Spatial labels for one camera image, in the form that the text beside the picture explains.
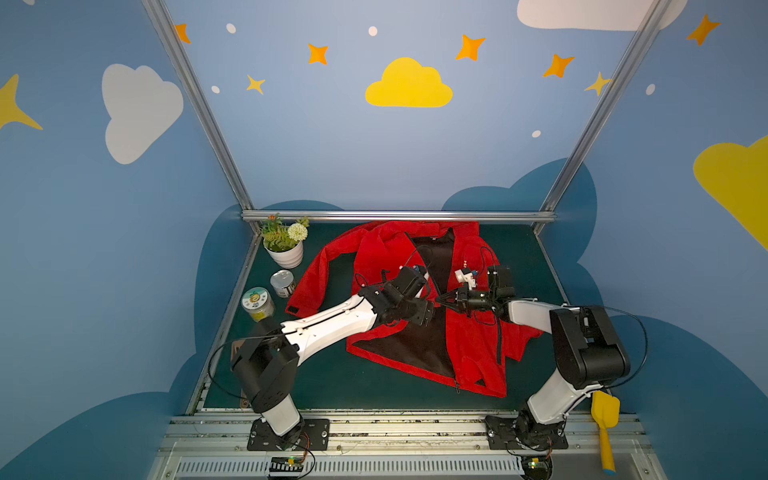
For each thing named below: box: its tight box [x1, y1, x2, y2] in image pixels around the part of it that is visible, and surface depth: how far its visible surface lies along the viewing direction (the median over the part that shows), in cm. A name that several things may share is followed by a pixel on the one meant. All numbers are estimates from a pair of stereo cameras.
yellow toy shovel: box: [591, 390, 620, 475], surface depth 80 cm
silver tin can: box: [270, 269, 297, 299], surface depth 100 cm
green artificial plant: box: [261, 213, 310, 265], surface depth 101 cm
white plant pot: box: [263, 240, 303, 269], surface depth 105 cm
